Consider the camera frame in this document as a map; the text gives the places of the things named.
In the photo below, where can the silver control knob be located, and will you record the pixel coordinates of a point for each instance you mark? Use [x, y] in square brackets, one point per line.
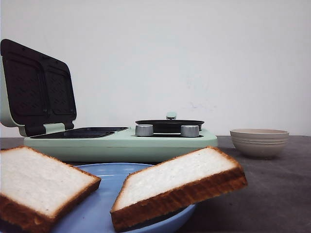
[144, 130]
[189, 131]

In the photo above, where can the beige ribbed ceramic bowl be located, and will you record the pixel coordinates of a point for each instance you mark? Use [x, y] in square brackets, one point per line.
[259, 143]

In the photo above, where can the white bread slice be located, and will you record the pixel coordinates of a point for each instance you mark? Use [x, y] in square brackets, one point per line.
[37, 190]
[175, 184]

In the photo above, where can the left silver control knob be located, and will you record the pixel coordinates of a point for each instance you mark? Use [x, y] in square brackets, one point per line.
[144, 130]

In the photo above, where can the right silver control knob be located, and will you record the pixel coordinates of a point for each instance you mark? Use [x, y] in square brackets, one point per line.
[189, 131]

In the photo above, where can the mint green sandwich maker lid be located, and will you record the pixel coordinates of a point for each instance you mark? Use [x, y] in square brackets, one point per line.
[39, 89]

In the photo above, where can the mint green breakfast maker base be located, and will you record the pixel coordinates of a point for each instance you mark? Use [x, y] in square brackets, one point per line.
[118, 145]

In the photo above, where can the blue ceramic plate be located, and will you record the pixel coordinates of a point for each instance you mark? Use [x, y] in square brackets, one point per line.
[93, 214]

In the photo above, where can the black round frying pan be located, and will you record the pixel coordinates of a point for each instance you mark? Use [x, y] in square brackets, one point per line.
[170, 124]

